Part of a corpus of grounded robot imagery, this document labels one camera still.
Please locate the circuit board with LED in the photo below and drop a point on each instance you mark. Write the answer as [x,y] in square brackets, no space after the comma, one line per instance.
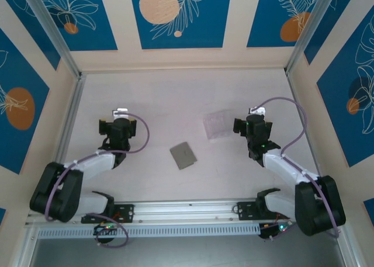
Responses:
[102,230]
[268,232]

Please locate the aluminium frame post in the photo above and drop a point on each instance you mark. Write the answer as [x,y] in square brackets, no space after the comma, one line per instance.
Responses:
[52,30]
[314,30]

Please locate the aluminium side rail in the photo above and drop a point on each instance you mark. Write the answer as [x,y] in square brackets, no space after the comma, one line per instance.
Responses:
[72,112]

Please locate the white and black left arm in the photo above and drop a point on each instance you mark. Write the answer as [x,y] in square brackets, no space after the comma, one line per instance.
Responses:
[61,197]

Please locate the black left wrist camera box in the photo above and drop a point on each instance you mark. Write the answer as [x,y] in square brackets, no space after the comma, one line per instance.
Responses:
[121,126]

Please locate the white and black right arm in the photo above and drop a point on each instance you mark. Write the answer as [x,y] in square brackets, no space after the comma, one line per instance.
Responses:
[315,202]

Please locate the blue floral wall panel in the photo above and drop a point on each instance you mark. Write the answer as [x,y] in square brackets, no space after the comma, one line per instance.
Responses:
[17,74]
[96,30]
[344,118]
[32,24]
[342,24]
[263,30]

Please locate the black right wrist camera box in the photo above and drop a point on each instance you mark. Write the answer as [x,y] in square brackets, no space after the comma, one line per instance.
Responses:
[256,122]

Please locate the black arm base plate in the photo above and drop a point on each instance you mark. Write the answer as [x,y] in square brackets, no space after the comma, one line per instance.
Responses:
[245,210]
[127,213]

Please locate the long aluminium frame rail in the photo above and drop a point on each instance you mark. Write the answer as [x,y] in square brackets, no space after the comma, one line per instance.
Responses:
[187,211]

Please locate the silver grey card holder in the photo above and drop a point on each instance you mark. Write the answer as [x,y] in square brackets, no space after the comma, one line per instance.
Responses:
[184,155]

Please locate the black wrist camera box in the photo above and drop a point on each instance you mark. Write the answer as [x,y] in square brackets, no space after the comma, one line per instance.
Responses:
[121,126]
[256,122]

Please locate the blue panel with peach circle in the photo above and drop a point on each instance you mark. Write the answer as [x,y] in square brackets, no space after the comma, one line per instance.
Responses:
[190,30]

